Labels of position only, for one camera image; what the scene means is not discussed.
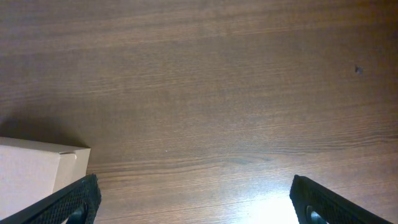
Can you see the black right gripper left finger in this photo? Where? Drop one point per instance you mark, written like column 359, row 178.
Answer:
column 75, row 203

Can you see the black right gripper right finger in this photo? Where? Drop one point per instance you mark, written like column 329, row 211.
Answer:
column 314, row 203

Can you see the brown cardboard box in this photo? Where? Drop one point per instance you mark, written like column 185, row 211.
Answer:
column 31, row 171

